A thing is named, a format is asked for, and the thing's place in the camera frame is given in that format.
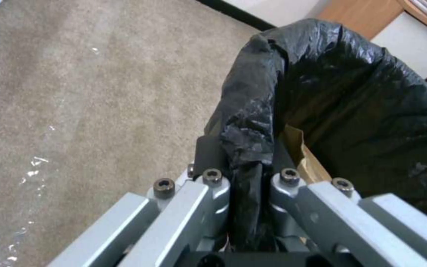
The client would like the trash bin with black liner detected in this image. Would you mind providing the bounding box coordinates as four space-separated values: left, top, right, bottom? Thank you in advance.
204 18 427 252

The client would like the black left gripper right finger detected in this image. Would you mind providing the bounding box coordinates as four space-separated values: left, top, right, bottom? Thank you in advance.
267 135 427 267

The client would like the brown cardboard piece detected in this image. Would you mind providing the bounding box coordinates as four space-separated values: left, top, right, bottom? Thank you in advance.
282 123 332 184

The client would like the clear plastic film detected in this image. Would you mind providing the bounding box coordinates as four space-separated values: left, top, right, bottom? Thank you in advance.
0 46 103 265

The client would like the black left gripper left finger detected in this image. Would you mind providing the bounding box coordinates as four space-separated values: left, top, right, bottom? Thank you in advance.
52 135 236 267

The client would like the wooden desk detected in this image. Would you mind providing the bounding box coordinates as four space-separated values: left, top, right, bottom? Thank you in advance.
315 0 427 80

